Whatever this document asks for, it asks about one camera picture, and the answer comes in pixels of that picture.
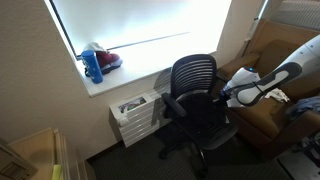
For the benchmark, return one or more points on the colourful sticker on heater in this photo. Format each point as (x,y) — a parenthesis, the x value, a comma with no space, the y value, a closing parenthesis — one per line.
(132,104)

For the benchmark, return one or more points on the blue water bottle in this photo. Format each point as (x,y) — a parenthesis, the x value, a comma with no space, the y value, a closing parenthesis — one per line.
(92,68)

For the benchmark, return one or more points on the thin dark window bar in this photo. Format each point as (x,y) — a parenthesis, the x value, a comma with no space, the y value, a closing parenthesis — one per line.
(150,40)

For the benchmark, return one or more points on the black mesh office chair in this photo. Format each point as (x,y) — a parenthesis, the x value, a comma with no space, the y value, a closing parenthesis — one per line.
(191,75)

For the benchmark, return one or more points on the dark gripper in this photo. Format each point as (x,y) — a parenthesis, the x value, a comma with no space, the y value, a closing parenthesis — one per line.
(222,98)

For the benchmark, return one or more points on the red sneaker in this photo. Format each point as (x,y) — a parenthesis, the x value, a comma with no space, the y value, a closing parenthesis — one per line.
(108,60)

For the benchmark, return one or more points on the yellow paper slip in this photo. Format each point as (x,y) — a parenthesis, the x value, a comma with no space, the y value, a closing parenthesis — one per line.
(56,172)

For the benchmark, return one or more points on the brown upholstered couch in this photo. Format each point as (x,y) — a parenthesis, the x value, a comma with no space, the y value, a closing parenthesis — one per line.
(263,120)

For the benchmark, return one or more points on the dark glass side table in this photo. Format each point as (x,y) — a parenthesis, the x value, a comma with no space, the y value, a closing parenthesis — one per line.
(298,165)

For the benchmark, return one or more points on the white window blind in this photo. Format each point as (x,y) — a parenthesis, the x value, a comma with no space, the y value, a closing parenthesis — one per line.
(296,13)

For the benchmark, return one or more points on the blue crumpled garment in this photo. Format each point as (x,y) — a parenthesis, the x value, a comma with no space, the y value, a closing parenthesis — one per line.
(305,106)

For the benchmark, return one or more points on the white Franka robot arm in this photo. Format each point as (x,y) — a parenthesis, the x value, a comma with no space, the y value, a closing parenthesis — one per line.
(266,83)

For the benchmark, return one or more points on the white crumpled cloth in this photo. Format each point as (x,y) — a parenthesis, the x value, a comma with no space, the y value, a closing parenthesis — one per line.
(278,95)

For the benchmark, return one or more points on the white drawer unit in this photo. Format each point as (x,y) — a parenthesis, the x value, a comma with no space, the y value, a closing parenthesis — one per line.
(140,116)

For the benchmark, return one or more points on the white cloth behind sneaker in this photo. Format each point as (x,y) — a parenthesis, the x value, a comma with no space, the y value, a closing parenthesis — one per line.
(94,46)

